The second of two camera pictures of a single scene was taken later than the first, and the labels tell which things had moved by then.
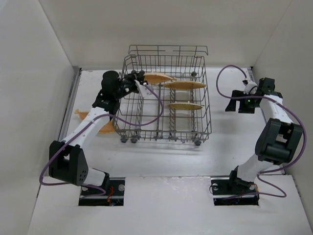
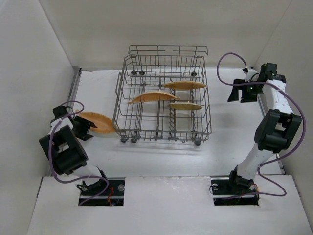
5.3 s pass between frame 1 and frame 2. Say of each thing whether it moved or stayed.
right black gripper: moved
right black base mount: stayed
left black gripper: moved
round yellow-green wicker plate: stayed
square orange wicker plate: stayed
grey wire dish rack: stayed
